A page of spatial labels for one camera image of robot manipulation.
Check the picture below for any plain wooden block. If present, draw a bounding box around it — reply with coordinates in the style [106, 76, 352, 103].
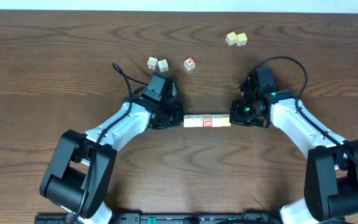
[183, 114, 194, 128]

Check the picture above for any wooden block blue X top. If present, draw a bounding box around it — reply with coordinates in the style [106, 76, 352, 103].
[221, 114, 231, 127]

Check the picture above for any wooden block number 8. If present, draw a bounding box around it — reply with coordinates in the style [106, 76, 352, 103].
[211, 114, 223, 128]

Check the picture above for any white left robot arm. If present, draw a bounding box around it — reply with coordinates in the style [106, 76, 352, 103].
[40, 96, 184, 223]

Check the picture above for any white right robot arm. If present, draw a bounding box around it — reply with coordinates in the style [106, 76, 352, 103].
[230, 90, 358, 223]

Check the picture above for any wooden block blue letter side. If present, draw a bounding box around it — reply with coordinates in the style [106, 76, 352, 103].
[157, 59, 169, 72]

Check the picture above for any wooden block red number 3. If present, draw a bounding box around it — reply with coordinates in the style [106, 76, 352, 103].
[147, 57, 158, 70]

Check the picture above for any yellow wooden block right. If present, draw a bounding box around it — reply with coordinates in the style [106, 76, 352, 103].
[236, 32, 248, 46]

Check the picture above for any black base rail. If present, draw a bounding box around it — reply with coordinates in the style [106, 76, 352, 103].
[34, 212, 282, 224]

